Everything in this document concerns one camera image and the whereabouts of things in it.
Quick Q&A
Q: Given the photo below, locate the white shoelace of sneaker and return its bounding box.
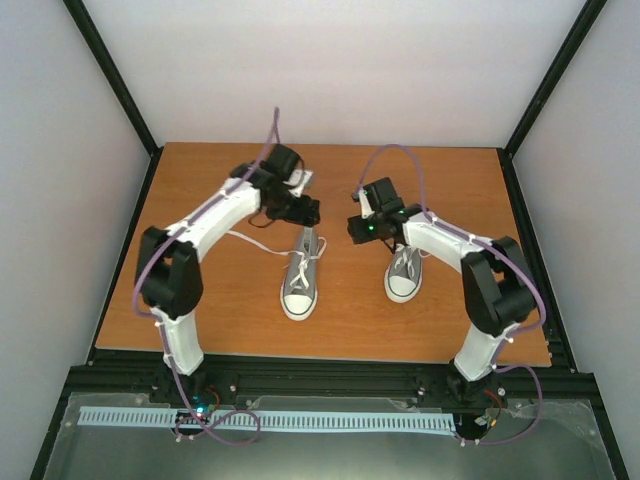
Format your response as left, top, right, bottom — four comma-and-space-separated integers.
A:
389, 245, 430, 283

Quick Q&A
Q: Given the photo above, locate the grey sneaker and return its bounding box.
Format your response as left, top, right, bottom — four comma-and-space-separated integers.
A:
384, 244, 430, 304
228, 227, 327, 322

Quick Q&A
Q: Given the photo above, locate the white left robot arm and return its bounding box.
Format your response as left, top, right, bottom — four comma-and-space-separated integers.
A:
132, 144, 326, 403

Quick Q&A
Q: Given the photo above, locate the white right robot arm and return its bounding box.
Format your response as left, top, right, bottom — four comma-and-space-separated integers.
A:
347, 177, 546, 382

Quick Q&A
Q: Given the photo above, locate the clear plastic front sheet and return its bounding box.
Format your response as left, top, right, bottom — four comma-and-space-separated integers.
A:
43, 394, 615, 479

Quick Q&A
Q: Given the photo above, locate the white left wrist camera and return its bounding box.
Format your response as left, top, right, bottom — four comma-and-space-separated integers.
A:
284, 169, 314, 198

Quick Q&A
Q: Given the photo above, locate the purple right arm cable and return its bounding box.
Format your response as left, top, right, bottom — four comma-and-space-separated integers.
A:
352, 143, 549, 448

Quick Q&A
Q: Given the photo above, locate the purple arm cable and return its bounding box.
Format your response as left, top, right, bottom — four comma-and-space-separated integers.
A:
352, 143, 549, 448
131, 106, 282, 446

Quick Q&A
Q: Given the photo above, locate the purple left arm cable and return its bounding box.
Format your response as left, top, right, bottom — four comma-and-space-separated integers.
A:
131, 106, 282, 446

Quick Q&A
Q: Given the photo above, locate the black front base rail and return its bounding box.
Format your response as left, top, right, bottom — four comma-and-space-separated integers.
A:
62, 350, 602, 411

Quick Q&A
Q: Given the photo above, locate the black left frame post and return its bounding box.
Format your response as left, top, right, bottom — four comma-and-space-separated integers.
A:
62, 0, 161, 157

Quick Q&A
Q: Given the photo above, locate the black frame post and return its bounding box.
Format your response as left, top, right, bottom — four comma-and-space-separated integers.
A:
62, 0, 161, 157
502, 0, 610, 156

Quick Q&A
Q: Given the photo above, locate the light blue cable duct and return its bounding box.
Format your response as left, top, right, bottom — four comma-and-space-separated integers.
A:
77, 406, 456, 436

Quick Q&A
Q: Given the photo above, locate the black right frame post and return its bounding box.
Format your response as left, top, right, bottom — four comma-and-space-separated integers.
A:
502, 0, 610, 156

